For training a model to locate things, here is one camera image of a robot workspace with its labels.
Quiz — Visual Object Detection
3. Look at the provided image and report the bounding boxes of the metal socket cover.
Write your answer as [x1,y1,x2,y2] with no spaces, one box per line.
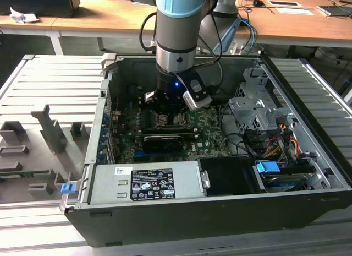
[151,112,188,127]

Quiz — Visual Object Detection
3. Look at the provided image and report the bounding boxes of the silver laptop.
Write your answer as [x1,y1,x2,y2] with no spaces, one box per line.
[317,4,352,19]

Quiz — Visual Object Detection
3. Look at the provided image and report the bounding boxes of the white paper sheet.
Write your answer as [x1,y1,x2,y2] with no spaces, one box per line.
[276,7,318,17]

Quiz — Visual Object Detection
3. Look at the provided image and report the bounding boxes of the CPU socket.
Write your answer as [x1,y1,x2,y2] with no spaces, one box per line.
[148,109,190,129]

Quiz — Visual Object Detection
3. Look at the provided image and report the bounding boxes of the wooden desk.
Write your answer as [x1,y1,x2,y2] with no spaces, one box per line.
[0,0,352,56]

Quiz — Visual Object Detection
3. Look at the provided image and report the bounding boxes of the blue disk carrier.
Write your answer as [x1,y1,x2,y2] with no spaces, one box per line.
[255,161,280,175]

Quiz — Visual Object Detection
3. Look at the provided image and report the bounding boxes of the crumpled white paper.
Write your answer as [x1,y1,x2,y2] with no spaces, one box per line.
[9,6,41,24]

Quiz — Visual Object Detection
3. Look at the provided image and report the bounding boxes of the yellow red power wires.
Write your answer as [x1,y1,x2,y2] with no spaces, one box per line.
[262,123,300,160]

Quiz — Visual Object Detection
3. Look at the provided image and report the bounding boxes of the blue case latch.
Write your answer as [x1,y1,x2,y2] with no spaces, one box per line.
[60,183,76,196]

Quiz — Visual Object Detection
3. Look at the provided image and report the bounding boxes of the hard disk drive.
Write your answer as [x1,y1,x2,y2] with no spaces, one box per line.
[261,172,309,193]

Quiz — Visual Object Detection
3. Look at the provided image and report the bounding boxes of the open black PC case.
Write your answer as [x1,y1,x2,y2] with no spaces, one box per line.
[59,53,352,248]

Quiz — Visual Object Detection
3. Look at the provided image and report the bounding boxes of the grey parts rack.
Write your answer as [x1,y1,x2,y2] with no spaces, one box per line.
[0,103,93,205]

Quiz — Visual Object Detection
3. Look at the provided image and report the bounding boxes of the grey plastic case latch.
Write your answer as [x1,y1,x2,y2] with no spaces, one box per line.
[101,53,119,73]

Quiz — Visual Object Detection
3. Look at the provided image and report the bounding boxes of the blue cable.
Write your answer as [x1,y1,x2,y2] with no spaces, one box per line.
[241,18,259,53]

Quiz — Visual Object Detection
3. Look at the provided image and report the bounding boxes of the silver metal drive cage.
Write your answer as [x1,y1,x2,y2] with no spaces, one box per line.
[228,67,299,135]

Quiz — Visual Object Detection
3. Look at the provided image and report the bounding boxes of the black computer box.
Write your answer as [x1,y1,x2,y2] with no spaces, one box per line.
[0,0,81,19]

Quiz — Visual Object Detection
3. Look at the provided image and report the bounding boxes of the black graphics card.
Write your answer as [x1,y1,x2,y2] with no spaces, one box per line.
[141,133,184,154]

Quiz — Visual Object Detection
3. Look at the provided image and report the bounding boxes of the green motherboard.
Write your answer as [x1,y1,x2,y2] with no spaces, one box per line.
[109,97,236,163]

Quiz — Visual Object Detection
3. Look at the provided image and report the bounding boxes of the green RAM stick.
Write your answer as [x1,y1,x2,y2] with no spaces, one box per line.
[0,170,53,176]

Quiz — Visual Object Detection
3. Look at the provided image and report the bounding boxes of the grey power supply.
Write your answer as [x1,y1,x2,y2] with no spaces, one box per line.
[89,161,209,205]

